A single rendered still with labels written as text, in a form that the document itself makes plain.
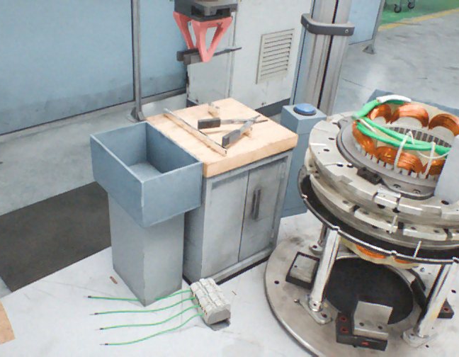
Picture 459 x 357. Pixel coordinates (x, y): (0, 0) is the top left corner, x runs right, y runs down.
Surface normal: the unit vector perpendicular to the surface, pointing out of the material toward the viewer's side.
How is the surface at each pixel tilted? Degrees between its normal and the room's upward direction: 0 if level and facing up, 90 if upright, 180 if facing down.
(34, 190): 0
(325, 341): 0
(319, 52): 90
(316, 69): 90
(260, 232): 90
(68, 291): 0
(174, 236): 90
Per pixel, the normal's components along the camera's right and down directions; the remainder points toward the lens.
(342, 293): 0.08, -0.84
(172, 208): 0.62, 0.46
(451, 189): -0.74, 0.31
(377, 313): -0.16, 0.52
